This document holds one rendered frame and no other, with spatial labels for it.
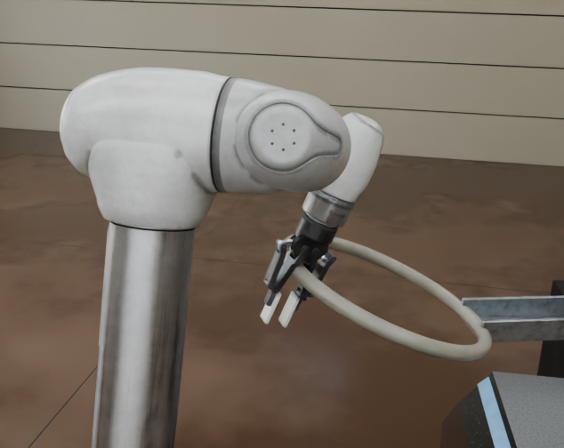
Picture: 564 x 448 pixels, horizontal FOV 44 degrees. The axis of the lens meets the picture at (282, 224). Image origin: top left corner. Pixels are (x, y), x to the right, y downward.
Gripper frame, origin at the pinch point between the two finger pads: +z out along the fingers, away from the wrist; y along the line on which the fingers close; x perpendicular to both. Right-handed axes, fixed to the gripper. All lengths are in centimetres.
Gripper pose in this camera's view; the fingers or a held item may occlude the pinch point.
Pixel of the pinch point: (279, 308)
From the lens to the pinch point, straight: 143.0
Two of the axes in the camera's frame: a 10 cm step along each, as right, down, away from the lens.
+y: 8.3, 2.3, 5.0
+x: -3.8, -4.1, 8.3
